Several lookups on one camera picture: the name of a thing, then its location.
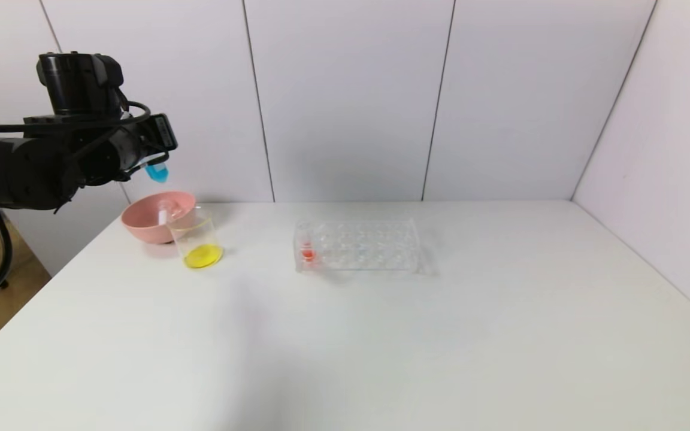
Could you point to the clear acrylic test tube rack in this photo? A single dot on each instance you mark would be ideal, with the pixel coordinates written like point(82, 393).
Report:
point(357, 246)

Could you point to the test tube with red pigment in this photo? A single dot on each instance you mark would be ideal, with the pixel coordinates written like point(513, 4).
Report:
point(308, 253)

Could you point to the test tube with yellow pigment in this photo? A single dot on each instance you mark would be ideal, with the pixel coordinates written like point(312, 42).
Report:
point(164, 212)

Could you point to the pink bowl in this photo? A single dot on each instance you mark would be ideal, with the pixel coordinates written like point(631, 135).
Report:
point(144, 227)

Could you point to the clear glass beaker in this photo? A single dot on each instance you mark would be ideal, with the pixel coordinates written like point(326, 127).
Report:
point(201, 256)

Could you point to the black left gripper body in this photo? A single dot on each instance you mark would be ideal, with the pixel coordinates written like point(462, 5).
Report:
point(141, 160)

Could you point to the test tube with blue pigment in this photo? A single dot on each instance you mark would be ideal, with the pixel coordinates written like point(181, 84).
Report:
point(157, 173)

